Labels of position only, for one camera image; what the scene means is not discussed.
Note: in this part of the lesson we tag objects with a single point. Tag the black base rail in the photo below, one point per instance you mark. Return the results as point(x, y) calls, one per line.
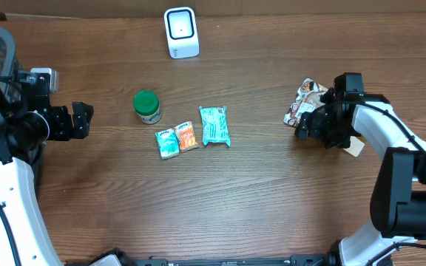
point(220, 262)

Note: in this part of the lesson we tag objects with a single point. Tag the beige brown snack bag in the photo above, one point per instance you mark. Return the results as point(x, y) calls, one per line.
point(307, 100)

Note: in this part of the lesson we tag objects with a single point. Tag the white barcode scanner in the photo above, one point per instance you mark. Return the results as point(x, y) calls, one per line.
point(181, 32)

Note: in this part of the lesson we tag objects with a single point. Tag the orange tissue pack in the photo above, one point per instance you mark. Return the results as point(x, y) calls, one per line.
point(186, 136)

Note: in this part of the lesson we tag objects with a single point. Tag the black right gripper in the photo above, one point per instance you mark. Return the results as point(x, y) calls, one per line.
point(310, 125)

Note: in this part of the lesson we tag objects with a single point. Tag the teal tissue pack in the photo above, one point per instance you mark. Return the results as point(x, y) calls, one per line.
point(167, 144)

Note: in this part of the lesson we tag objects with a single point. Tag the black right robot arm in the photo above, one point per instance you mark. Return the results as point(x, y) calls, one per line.
point(398, 202)

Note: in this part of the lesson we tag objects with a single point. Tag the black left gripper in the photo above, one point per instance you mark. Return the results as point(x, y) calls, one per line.
point(69, 123)

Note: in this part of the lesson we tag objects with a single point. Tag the green lid white jar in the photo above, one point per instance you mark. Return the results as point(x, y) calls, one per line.
point(147, 106)

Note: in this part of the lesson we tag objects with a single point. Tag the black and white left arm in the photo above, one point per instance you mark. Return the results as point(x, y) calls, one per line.
point(27, 122)

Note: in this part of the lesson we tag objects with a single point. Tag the teal wet wipes pack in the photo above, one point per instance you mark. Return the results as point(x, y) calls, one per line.
point(214, 125)

